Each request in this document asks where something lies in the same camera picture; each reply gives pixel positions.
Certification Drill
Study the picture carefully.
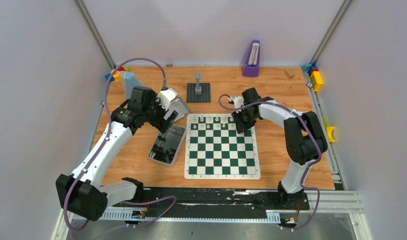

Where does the small wooden block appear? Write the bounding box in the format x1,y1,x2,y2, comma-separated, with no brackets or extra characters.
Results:
284,69,295,79

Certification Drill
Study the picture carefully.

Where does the metal tin with black pieces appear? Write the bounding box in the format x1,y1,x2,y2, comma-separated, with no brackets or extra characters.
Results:
148,125,186,168

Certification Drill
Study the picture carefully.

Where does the purple metronome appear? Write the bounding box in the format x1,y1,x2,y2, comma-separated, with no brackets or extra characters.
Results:
241,40,261,78

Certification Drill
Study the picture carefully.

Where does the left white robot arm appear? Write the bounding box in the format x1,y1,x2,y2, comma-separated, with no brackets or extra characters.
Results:
55,86,178,224

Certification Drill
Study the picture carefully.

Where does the yellow curved toy piece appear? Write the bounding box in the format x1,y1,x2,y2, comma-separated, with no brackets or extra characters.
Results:
326,126,336,143

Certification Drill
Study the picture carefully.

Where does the dark grey lego baseplate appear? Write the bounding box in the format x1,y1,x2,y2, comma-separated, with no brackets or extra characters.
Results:
186,83,211,103

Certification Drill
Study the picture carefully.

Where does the green white chess mat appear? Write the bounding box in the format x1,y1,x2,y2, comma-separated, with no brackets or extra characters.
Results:
184,113,261,180

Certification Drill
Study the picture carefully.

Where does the yellow toy block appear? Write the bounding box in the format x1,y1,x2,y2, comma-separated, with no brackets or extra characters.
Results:
310,71,324,92

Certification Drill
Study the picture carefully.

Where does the grey lego tower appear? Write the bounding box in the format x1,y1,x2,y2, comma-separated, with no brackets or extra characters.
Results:
194,73,202,95

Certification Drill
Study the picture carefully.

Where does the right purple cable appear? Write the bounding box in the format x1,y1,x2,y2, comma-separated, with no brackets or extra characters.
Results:
218,94,324,232

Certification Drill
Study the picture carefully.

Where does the metal tin lid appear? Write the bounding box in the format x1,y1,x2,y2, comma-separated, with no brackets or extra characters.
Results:
166,97,191,122

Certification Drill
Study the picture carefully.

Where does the translucent blue plastic container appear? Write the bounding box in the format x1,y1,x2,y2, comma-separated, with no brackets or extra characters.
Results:
119,71,145,100

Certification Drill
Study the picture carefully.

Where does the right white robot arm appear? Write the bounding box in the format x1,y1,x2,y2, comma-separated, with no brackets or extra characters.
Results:
228,87,328,209

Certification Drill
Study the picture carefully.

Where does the colourful toy blocks left corner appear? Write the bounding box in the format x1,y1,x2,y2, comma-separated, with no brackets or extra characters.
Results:
110,66,133,82

